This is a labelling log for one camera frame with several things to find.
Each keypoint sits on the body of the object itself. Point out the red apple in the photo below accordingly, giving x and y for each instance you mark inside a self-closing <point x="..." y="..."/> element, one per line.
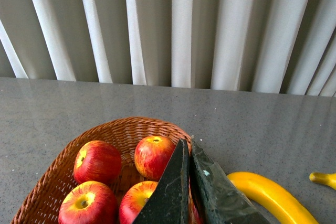
<point x="89" y="202"/>
<point x="152" y="155"/>
<point x="134" y="200"/>
<point x="98" y="161"/>

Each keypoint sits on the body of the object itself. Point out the left wicker basket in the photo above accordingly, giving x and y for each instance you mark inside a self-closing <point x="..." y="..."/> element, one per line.
<point x="43" y="203"/>

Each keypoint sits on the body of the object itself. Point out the long yellow banana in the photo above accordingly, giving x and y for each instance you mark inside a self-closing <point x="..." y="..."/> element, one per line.
<point x="277" y="200"/>

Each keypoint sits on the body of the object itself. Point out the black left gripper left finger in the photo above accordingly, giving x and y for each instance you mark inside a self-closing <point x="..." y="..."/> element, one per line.
<point x="169" y="201"/>

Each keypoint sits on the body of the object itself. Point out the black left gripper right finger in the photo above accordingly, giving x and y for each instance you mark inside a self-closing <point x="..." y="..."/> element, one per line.
<point x="217" y="200"/>

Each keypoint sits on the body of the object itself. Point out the grey pleated curtain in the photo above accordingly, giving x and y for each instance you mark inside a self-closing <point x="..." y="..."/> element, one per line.
<point x="269" y="46"/>

